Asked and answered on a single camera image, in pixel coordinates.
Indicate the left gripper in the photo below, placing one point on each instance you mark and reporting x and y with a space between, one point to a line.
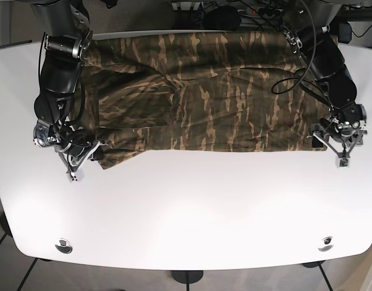
340 138

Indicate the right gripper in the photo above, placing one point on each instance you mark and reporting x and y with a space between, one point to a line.
74 152

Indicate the camouflage brown green T-shirt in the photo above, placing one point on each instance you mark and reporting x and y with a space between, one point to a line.
208 91

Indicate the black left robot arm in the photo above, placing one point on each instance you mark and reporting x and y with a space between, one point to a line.
326 78

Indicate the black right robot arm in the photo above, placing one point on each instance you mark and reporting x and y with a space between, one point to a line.
60 104

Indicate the left chrome table grommet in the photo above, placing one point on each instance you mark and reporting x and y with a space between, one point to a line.
63 246

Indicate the chrome table grommet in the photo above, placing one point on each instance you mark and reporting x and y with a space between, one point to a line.
326 244
63 246

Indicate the right chrome table grommet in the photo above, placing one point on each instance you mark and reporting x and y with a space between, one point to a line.
326 244

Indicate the front black table foot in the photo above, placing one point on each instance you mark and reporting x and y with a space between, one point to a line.
184 277

